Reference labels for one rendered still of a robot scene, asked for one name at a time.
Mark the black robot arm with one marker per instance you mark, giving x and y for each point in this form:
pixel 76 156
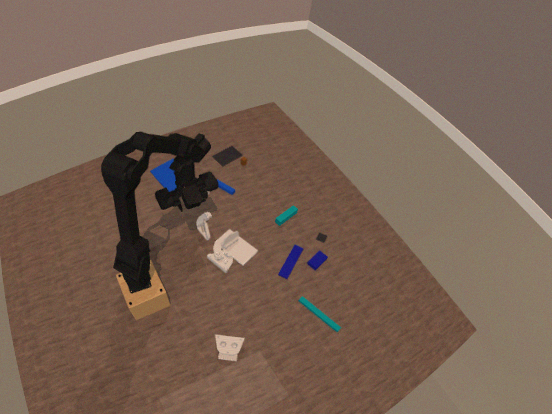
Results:
pixel 122 175

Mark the teal rectangular block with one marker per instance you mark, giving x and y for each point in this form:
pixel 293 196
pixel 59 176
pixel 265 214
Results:
pixel 286 215

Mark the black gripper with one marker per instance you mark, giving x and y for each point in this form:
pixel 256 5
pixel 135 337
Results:
pixel 168 199

